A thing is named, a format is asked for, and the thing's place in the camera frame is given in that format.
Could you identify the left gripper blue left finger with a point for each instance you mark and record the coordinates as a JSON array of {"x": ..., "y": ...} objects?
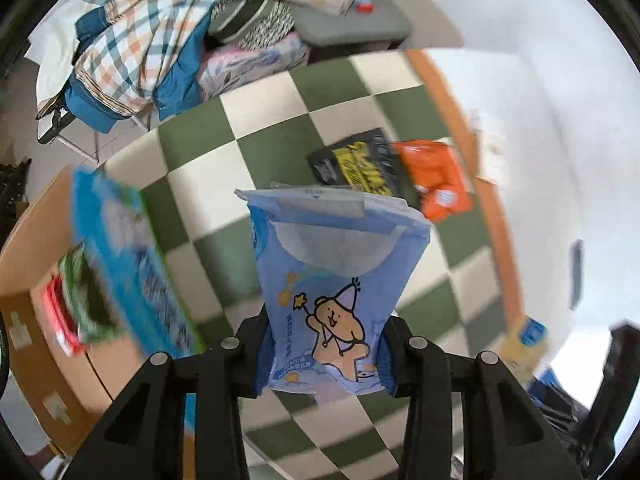
[{"x": 264, "y": 352}]

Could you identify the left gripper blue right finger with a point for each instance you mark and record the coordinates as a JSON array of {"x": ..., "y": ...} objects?
[{"x": 385, "y": 357}]

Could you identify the light blue wipes pack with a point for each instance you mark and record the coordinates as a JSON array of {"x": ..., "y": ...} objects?
[{"x": 332, "y": 264}]

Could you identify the yellow tissue pack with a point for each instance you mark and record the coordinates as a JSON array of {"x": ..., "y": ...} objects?
[{"x": 523, "y": 348}]

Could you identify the green snack bag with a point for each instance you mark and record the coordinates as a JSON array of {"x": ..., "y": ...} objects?
[{"x": 91, "y": 310}]

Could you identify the cardboard box blue exterior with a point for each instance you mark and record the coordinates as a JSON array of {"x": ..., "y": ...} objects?
[{"x": 113, "y": 408}]

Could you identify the black yellow snack bag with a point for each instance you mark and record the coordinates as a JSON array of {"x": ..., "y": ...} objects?
[{"x": 364, "y": 161}]

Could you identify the orange snack bag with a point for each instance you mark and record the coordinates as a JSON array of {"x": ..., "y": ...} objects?
[{"x": 435, "y": 174}]

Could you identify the red snack bag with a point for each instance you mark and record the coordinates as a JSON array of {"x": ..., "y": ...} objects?
[{"x": 57, "y": 313}]

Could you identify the green white checkered tablecloth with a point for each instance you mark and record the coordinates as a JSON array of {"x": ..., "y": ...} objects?
[{"x": 464, "y": 294}]

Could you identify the white folding chair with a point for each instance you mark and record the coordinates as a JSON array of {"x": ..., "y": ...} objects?
[{"x": 61, "y": 128}]

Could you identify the plaid quilt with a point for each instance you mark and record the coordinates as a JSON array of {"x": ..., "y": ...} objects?
[{"x": 133, "y": 53}]

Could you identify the grey cushioned chair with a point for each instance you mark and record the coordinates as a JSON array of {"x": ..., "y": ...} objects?
[{"x": 385, "y": 24}]

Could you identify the zebra pattern cushion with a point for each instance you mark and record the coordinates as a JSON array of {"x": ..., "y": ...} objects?
[{"x": 249, "y": 24}]

